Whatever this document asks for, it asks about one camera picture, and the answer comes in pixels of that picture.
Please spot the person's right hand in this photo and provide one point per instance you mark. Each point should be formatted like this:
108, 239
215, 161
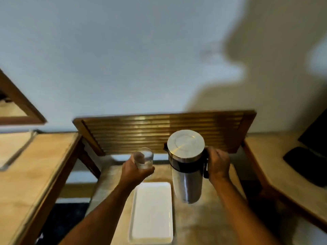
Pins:
217, 163

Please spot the person's left hand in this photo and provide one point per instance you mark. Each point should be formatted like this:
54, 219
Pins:
132, 170

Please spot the person's right fingers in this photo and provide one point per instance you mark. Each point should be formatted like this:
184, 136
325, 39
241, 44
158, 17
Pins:
207, 156

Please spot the person's left thumb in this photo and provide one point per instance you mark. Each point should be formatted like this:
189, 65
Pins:
133, 159

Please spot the clear drinking glass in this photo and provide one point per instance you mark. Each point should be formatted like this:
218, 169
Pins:
144, 158

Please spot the stainless steel thermos jug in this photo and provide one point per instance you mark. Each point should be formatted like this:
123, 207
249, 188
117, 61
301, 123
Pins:
186, 165

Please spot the person's left forearm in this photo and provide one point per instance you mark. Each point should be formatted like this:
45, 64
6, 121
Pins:
99, 216

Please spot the person's right forearm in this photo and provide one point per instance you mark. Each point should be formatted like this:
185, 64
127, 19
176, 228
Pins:
240, 214

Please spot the slatted wooden back panel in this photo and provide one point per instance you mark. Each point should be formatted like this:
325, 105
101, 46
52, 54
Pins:
163, 132

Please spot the white rectangular tray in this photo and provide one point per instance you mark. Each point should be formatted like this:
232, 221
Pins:
152, 213

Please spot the small wooden table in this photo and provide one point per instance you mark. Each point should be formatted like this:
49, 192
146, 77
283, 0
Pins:
204, 219

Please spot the wooden desk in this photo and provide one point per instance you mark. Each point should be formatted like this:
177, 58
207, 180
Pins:
288, 173

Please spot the black flat object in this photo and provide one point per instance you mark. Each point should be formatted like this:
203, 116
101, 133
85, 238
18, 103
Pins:
305, 165

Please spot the wooden side table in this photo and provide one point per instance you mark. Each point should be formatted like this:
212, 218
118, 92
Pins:
30, 181

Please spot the black screen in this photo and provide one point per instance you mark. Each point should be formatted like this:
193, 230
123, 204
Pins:
315, 136

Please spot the wooden framed mirror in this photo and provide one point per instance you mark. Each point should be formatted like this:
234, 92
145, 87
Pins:
18, 104

